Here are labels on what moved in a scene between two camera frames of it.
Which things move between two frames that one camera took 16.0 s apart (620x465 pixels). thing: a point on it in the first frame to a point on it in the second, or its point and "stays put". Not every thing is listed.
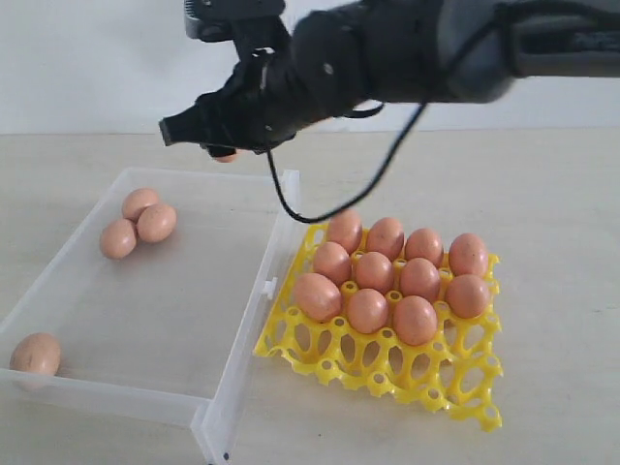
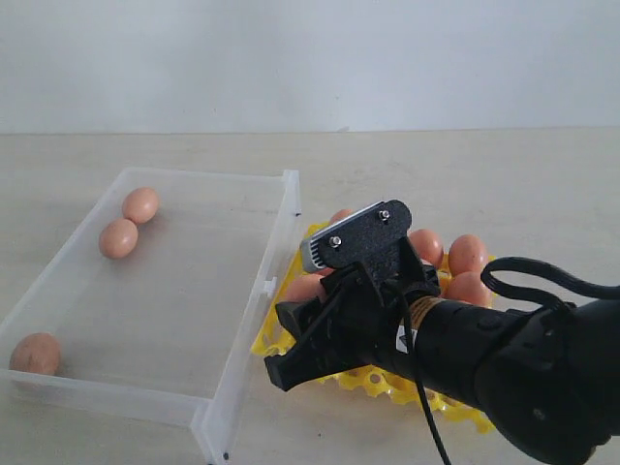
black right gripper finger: [214, 121] to [327, 347]
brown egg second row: [118, 239] stays put
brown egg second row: [467, 295] stays put
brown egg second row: [468, 255] stays put
